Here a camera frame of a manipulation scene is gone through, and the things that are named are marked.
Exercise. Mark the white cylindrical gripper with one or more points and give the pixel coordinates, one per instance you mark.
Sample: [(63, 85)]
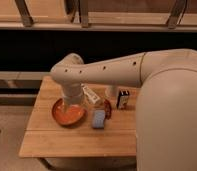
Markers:
[(72, 95)]

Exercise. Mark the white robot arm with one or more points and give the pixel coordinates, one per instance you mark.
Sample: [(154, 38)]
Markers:
[(166, 106)]

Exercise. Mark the orange ceramic bowl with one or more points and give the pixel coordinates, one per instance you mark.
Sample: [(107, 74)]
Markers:
[(67, 116)]

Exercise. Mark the blue eraser sponge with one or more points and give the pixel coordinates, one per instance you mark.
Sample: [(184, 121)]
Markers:
[(98, 119)]

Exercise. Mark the clear plastic bottle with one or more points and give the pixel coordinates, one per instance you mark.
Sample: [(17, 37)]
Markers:
[(97, 101)]

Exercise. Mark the blue black box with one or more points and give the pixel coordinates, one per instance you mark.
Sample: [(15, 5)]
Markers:
[(123, 98)]

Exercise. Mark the wooden table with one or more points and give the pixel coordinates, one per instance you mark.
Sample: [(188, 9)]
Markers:
[(44, 138)]

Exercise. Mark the wooden shelf with brackets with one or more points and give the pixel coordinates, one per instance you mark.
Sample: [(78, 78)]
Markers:
[(100, 15)]

